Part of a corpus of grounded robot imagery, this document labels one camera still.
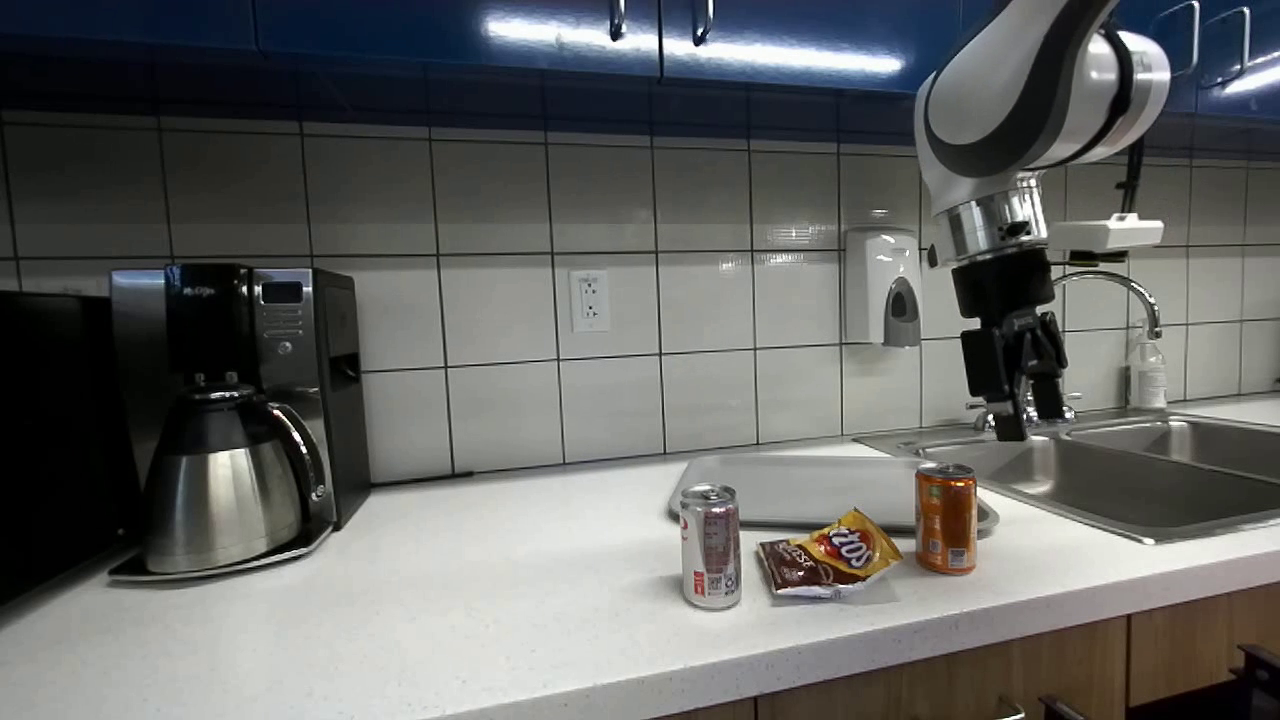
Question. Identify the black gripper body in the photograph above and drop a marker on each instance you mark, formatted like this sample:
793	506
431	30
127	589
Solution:
1005	325

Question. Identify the orange soda can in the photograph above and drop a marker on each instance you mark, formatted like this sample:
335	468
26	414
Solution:
944	523

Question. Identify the silver soda can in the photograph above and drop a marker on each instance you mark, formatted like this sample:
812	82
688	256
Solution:
709	549

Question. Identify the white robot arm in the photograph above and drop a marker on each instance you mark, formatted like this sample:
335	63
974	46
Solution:
1027	94

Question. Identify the white tray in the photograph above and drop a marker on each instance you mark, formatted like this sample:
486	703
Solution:
784	486

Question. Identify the clear soap bottle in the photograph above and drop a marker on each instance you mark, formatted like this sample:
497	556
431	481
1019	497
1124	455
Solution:
1144	381

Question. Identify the stainless steel sink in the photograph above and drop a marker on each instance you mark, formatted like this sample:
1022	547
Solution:
1134	486

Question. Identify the chrome gooseneck faucet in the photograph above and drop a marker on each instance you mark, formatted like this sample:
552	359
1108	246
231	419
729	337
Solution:
1134	289

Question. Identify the white soap dispenser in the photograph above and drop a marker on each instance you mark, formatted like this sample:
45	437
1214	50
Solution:
873	284

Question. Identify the yellow brown chips bag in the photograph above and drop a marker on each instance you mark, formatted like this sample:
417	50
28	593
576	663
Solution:
840	549

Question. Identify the wooden base cabinets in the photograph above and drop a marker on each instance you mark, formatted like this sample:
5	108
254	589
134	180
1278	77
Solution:
960	681

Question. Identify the black box corner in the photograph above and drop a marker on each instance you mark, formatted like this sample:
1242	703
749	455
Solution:
1262	684

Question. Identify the black steel coffee maker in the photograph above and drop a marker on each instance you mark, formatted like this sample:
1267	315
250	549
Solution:
313	332

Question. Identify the stainless steel carafe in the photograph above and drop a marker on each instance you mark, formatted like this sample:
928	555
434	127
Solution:
223	494

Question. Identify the black microwave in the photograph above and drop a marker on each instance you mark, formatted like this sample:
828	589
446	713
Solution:
55	440

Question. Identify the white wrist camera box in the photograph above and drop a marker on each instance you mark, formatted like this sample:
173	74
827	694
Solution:
1104	236

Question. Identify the white wall outlet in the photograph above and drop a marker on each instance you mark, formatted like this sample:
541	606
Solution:
588	300

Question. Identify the glossy blue wall cabinets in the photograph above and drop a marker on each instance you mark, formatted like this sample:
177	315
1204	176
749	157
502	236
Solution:
335	24

